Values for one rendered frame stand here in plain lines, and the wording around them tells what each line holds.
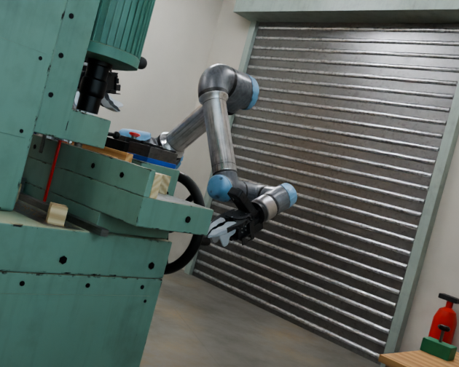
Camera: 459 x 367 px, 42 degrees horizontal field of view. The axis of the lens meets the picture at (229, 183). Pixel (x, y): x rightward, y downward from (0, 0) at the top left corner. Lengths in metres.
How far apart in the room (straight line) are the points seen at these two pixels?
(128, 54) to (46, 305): 0.57
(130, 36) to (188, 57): 4.39
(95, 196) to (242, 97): 0.87
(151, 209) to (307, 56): 3.95
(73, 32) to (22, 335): 0.62
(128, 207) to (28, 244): 0.20
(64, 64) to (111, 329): 0.57
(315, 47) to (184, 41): 1.34
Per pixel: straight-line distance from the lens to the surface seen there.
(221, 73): 1.94
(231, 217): 1.68
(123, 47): 1.39
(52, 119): 1.32
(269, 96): 5.18
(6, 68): 1.21
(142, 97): 5.48
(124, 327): 1.38
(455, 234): 4.10
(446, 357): 2.40
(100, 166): 1.29
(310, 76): 4.96
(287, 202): 1.81
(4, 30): 1.21
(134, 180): 1.20
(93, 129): 1.42
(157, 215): 1.21
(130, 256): 1.32
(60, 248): 1.21
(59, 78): 1.32
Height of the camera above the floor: 0.99
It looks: 1 degrees down
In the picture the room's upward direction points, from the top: 15 degrees clockwise
